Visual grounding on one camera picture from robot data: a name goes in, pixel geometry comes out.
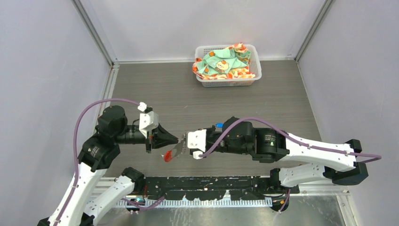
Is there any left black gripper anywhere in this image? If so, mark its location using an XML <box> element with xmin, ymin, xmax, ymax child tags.
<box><xmin>116</xmin><ymin>121</ymin><xmax>179</xmax><ymax>152</ymax></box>

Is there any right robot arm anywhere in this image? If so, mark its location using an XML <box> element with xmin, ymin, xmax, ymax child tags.
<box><xmin>199</xmin><ymin>117</ymin><xmax>369</xmax><ymax>193</ymax></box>

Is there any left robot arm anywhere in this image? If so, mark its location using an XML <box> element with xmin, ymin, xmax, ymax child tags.
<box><xmin>38</xmin><ymin>104</ymin><xmax>179</xmax><ymax>226</ymax></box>

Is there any colourful patterned cloth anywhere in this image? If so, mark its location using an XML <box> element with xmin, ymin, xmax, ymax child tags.
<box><xmin>192</xmin><ymin>43</ymin><xmax>255</xmax><ymax>80</ymax></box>

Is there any white plastic basket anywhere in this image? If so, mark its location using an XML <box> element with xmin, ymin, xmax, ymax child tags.
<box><xmin>195</xmin><ymin>44</ymin><xmax>262</xmax><ymax>87</ymax></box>

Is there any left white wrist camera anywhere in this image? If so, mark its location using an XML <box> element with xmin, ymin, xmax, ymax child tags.
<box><xmin>137</xmin><ymin>102</ymin><xmax>159</xmax><ymax>138</ymax></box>

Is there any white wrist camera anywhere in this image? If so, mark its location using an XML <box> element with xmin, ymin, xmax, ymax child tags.
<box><xmin>186</xmin><ymin>129</ymin><xmax>207</xmax><ymax>160</ymax></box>
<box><xmin>137</xmin><ymin>102</ymin><xmax>159</xmax><ymax>138</ymax></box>

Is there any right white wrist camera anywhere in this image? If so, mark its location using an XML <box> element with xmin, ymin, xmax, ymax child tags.
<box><xmin>186</xmin><ymin>129</ymin><xmax>207</xmax><ymax>160</ymax></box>

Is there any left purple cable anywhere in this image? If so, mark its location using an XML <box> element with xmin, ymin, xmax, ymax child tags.
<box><xmin>51</xmin><ymin>98</ymin><xmax>168</xmax><ymax>226</ymax></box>

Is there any purple cable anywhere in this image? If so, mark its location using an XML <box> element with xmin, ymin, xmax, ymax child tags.
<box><xmin>51</xmin><ymin>98</ymin><xmax>168</xmax><ymax>226</ymax></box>
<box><xmin>199</xmin><ymin>117</ymin><xmax>383</xmax><ymax>213</ymax></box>

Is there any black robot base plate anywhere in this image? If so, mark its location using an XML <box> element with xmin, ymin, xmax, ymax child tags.
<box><xmin>132</xmin><ymin>176</ymin><xmax>288</xmax><ymax>201</ymax></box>

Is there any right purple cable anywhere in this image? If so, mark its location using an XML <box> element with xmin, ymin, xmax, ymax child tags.
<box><xmin>199</xmin><ymin>117</ymin><xmax>383</xmax><ymax>213</ymax></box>

